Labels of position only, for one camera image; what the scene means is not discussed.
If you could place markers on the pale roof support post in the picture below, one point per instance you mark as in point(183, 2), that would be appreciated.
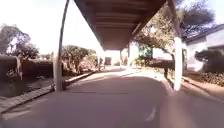
point(177, 60)
point(58, 63)

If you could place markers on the dark fence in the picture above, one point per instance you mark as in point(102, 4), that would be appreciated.
point(33, 68)

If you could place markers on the white building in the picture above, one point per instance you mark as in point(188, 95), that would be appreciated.
point(203, 45)

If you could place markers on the large tree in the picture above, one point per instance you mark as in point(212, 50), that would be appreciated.
point(15, 41)

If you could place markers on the green bushy tree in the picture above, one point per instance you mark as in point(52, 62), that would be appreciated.
point(75, 55)

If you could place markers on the covered walkway roof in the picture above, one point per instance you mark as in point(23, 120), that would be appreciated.
point(116, 23)

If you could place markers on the stone kerb strip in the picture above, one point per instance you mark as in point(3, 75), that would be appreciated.
point(30, 95)

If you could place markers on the tall tree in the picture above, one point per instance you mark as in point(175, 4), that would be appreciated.
point(186, 20)

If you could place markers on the dark bush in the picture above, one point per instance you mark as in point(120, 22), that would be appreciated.
point(211, 61)

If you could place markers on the pale building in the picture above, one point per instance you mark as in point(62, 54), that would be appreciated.
point(115, 57)

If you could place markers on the grey paved path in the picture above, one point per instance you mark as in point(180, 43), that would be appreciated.
point(110, 100)

